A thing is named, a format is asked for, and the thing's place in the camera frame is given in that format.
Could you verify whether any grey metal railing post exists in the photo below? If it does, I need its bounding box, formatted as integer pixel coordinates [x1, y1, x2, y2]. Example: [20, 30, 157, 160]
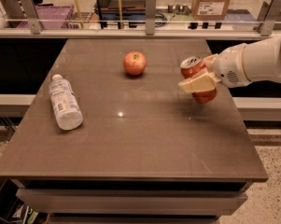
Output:
[146, 0, 156, 35]
[259, 0, 281, 36]
[20, 0, 43, 35]

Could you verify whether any cardboard box with label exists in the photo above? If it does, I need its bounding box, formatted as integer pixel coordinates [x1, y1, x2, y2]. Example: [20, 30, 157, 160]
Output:
[191, 0, 231, 20]

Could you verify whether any clear plastic water bottle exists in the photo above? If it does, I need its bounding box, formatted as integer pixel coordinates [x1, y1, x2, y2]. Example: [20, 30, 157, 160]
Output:
[49, 74, 83, 131]

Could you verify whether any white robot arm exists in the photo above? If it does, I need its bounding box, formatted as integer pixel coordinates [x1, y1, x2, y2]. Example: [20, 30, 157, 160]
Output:
[178, 36, 281, 93]

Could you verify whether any grey metal railing post right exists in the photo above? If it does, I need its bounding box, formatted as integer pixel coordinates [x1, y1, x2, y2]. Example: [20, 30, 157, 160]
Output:
[259, 0, 281, 36]

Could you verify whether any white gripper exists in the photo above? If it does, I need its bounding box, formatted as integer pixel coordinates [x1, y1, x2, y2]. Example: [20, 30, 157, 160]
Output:
[178, 43, 251, 93]

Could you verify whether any red apple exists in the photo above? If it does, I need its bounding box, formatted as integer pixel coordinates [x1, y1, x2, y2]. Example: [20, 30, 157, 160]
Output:
[123, 51, 147, 76]

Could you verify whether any grey metal railing post left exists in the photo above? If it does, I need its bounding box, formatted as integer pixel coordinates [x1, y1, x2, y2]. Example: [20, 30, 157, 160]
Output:
[20, 0, 43, 35]

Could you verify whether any grey metal railing post middle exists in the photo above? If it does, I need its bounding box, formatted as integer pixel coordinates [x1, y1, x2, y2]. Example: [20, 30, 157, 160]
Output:
[146, 0, 156, 35]

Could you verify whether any purple plastic crate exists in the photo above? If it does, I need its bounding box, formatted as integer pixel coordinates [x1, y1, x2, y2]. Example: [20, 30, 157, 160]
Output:
[17, 5, 76, 30]

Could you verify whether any red coke can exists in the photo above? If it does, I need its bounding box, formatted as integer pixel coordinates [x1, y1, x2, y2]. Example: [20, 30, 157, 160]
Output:
[180, 56, 217, 104]

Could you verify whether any orange and blue cart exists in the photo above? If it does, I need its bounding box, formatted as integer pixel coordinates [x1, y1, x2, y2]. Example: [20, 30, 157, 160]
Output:
[94, 0, 146, 29]

